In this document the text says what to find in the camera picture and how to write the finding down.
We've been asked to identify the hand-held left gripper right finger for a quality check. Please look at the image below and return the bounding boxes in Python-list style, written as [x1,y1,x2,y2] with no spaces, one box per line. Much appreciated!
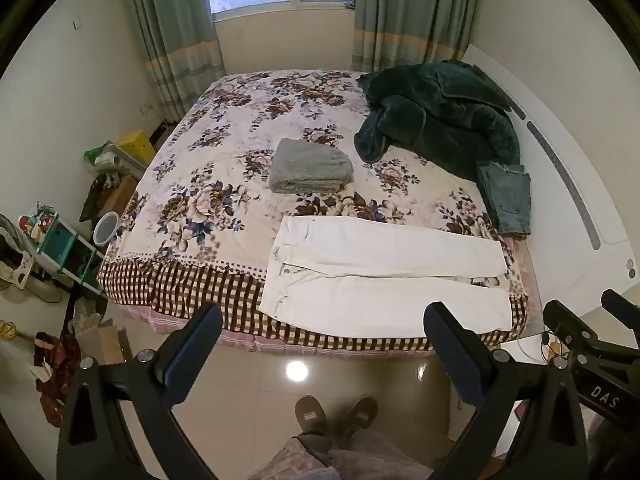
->
[422,301,589,480]

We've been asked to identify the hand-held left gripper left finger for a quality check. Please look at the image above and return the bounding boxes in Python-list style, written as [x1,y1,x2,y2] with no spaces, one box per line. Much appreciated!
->
[56,302,223,480]

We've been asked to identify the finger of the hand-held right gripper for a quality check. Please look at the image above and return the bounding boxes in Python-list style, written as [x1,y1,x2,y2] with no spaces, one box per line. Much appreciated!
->
[601,288,640,326]
[542,300,609,357]

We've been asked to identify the white pants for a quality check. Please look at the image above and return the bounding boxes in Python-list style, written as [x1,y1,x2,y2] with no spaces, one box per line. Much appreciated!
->
[259,215,514,333]

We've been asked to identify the cardboard box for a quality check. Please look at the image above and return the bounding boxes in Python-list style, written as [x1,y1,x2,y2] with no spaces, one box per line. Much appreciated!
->
[75,317,131,366]

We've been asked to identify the person's right slipper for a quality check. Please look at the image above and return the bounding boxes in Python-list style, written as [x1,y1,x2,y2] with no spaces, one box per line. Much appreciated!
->
[345,395,379,431]

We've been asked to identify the person's right leg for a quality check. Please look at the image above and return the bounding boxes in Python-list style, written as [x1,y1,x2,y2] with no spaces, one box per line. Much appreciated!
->
[327,427,433,480]

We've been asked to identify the person's leg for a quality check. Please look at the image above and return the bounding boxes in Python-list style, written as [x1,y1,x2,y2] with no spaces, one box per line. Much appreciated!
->
[327,427,433,480]
[250,432,333,480]

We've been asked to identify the red cloth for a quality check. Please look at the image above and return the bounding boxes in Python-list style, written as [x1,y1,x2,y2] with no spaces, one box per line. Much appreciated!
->
[32,332,83,428]

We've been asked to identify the folded blue jeans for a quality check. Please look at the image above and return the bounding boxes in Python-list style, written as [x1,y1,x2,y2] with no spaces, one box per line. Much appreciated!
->
[476,161,532,238]

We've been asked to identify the person's left leg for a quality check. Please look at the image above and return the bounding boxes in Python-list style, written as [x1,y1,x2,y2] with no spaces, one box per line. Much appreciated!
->
[250,432,333,480]

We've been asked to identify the bed with floral sheet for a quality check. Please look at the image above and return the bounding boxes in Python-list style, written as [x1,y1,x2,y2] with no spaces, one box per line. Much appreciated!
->
[96,70,543,361]

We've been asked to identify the mesh waste basket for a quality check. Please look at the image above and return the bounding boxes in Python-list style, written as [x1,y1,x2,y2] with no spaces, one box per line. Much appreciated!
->
[94,211,120,247]

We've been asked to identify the white headboard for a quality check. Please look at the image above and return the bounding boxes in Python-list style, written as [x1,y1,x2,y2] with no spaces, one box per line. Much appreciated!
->
[462,44,640,286]

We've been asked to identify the teal storage shelf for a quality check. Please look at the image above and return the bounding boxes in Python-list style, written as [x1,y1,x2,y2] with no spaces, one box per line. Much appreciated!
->
[30,205,106,296]

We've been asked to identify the brown wooden cabinet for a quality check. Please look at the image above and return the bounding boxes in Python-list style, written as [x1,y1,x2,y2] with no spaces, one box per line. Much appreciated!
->
[97,175,138,221]

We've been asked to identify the yellow box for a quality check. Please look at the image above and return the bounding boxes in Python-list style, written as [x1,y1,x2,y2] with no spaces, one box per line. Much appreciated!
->
[117,130,156,166]

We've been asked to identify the green plastic bag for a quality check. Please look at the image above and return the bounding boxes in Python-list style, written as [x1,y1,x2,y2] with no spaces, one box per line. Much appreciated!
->
[82,142,121,168]

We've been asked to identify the dark green plush blanket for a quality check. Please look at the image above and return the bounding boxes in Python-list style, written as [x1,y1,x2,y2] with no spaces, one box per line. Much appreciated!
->
[354,60,522,181]

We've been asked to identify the green curtain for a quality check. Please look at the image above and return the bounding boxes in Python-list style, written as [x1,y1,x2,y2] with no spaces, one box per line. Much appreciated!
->
[122,0,226,123]
[351,0,483,73]

